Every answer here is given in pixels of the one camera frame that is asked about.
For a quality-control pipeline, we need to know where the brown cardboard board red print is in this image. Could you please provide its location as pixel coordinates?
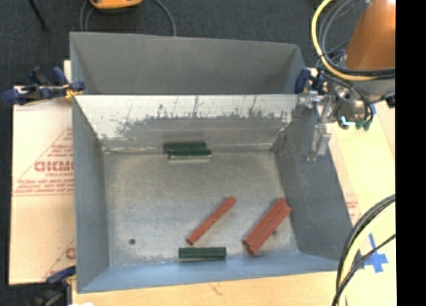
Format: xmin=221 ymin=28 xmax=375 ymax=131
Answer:
xmin=7 ymin=96 xmax=78 ymax=286

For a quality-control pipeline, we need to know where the dark green flat block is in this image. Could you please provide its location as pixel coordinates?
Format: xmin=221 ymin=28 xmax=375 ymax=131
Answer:
xmin=178 ymin=246 xmax=228 ymax=260
xmin=163 ymin=141 xmax=208 ymax=154
xmin=167 ymin=149 xmax=213 ymax=160

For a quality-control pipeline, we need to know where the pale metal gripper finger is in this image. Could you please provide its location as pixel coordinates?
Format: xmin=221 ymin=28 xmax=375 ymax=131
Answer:
xmin=294 ymin=91 xmax=334 ymax=111
xmin=306 ymin=123 xmax=332 ymax=162

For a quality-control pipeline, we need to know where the grey metal bin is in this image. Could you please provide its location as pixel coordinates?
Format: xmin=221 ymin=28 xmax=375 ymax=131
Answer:
xmin=69 ymin=31 xmax=354 ymax=294

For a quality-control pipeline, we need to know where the red-brown flat block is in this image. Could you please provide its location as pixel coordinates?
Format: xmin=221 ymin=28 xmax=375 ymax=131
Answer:
xmin=242 ymin=197 xmax=288 ymax=246
xmin=246 ymin=205 xmax=294 ymax=255
xmin=186 ymin=196 xmax=238 ymax=246

